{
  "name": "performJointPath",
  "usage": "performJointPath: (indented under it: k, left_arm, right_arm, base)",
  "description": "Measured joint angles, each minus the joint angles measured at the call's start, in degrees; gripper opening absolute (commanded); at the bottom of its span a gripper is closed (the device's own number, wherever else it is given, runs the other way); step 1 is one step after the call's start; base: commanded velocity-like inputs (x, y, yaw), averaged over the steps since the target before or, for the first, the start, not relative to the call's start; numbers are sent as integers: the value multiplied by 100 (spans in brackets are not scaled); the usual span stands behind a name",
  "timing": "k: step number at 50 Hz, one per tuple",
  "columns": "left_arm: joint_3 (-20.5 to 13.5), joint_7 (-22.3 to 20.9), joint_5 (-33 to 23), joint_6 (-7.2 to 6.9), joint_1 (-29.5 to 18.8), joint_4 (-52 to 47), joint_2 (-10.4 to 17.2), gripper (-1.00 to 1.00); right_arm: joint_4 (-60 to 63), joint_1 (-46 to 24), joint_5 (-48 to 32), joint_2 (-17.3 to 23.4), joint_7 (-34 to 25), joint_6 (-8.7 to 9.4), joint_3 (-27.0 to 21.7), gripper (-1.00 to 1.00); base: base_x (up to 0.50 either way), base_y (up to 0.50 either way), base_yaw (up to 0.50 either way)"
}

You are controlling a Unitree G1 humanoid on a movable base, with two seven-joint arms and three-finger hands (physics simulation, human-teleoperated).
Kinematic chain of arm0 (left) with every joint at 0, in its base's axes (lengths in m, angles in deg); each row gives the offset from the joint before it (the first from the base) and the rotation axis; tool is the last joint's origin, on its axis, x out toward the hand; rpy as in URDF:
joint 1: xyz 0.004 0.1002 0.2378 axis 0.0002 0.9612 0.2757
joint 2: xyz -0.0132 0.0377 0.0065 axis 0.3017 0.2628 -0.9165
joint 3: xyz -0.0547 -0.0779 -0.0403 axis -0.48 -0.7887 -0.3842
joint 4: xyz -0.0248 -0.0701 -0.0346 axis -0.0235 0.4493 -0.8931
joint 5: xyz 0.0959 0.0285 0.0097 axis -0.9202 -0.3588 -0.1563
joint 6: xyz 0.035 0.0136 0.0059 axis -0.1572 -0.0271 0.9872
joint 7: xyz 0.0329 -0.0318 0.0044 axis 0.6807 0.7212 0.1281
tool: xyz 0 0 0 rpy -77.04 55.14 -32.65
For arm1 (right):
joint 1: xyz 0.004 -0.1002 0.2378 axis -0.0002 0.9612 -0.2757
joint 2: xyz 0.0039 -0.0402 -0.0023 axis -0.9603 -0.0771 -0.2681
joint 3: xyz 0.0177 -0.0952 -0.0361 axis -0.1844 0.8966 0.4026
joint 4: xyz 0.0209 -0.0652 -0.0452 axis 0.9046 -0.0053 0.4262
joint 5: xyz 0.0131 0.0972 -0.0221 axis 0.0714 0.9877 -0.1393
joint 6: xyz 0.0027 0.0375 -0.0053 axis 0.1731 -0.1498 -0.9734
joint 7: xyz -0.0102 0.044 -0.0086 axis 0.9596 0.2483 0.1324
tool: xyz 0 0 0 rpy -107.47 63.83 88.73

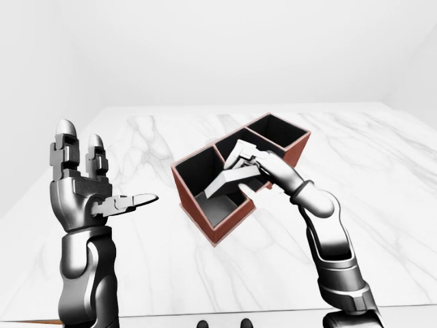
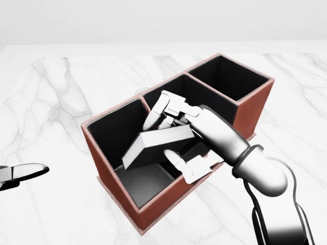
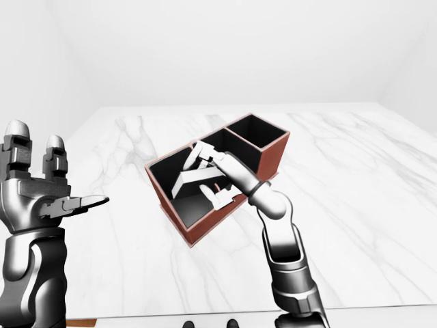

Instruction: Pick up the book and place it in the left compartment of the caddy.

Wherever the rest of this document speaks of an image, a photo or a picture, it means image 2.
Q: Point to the grey book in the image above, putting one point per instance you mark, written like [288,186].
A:
[153,146]

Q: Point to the red-brown desk caddy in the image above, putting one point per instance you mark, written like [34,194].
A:
[255,107]

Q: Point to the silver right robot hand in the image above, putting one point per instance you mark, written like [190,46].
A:
[219,132]

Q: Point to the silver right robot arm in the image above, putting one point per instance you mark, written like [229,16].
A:
[270,199]

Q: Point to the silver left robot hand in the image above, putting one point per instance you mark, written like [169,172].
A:
[23,173]

